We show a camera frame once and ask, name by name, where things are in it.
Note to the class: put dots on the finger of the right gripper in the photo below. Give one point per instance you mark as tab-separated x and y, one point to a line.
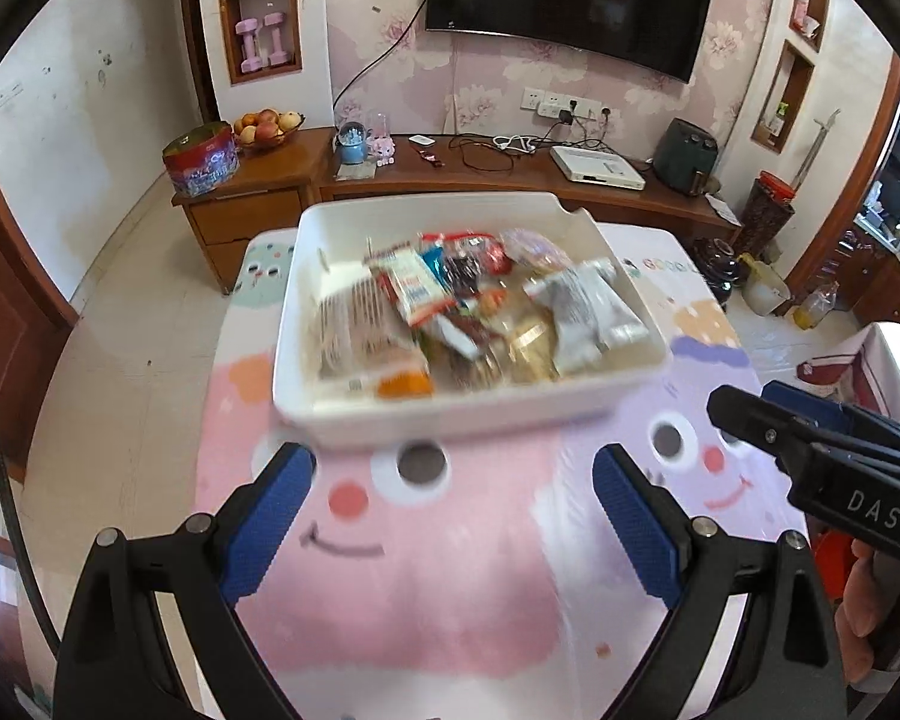
832	415
780	433

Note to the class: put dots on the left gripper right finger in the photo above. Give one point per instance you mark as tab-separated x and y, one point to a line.
784	662

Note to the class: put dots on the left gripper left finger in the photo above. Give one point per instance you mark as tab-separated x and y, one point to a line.
115	659

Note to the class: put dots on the grey white snack bag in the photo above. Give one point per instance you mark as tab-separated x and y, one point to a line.
590	317

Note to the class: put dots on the rice cracker bag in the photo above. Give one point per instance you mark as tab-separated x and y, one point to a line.
530	340

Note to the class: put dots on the brown small snack packet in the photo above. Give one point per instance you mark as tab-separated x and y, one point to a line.
465	335

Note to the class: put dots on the red candy cake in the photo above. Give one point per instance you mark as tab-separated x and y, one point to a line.
487	249

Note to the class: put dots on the red white sachet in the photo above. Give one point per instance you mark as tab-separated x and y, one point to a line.
414	289

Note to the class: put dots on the blue wrapper snack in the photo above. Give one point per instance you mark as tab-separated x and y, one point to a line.
440	263

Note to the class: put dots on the clear pastry packet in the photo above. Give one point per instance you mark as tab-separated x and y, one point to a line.
362	336

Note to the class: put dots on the small orange sausage snack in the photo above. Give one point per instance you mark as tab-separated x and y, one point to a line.
490	301

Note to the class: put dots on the orange white snack bar packet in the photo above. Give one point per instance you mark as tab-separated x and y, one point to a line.
400	386

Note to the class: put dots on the person right hand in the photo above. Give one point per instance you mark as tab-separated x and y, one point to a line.
868	618

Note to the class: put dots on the yellow oil bottle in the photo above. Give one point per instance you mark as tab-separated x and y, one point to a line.
816	306

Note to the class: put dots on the white plastic jug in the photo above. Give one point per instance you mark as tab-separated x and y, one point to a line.
764	290

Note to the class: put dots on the dark ceramic pot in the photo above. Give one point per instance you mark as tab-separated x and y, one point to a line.
718	265

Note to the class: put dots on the dark jar red lid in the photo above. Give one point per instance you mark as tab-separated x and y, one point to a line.
768	209

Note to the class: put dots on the dark green air fryer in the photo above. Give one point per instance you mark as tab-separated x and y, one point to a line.
684	158

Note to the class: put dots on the white set-top box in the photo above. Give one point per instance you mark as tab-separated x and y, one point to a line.
582	166

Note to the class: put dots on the cartoon printed tablecloth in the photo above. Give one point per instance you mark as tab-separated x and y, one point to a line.
481	578

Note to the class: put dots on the brown wooden door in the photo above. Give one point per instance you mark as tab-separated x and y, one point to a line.
35	324

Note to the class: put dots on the white plastic storage bin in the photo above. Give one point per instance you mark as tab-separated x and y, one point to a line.
471	397

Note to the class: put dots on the pink bunny figurine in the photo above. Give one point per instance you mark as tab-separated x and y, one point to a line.
380	145

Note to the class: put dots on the blue snow globe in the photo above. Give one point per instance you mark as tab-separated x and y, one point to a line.
351	143

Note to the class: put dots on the wooden tv cabinet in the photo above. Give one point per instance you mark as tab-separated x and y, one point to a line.
272	189

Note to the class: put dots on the red round gift tin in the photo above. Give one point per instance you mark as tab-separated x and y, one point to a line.
202	159

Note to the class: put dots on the fruit bowl with apples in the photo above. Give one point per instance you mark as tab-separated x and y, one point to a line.
266	129

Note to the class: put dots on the pink dumbbell right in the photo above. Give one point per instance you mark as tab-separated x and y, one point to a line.
274	23

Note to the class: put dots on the pink dumbbell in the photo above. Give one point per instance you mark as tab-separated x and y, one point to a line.
247	31
274	23

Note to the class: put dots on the pink dumbbell left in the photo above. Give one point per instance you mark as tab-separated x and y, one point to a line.
247	31

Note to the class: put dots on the white wall power strip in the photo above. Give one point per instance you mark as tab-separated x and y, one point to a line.
550	105

